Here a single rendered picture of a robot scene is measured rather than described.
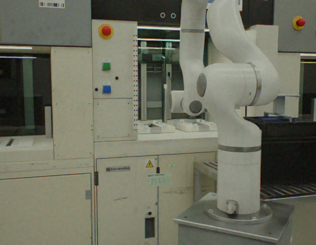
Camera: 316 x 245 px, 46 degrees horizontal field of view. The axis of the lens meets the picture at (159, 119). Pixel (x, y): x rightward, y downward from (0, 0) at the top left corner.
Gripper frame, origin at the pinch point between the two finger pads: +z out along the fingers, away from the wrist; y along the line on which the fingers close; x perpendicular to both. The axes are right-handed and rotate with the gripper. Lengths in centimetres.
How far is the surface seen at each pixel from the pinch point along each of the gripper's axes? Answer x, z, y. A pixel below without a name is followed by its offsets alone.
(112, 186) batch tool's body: -39, -53, -27
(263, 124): -8.1, 1.9, 9.0
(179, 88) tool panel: 6, -3, -124
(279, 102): -0.5, 11.4, 1.5
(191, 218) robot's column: -31, -33, 42
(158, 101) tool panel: -4, -18, -121
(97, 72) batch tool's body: 12, -59, -26
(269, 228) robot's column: -31, -15, 51
